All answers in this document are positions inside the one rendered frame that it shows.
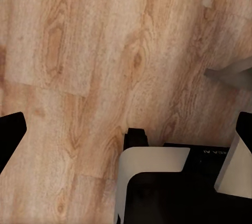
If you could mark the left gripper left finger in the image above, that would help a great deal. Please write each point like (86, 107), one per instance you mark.
(12, 129)

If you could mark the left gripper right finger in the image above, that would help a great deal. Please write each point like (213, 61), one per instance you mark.
(244, 128)

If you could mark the coffee table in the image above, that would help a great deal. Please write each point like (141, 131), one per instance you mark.
(235, 177)

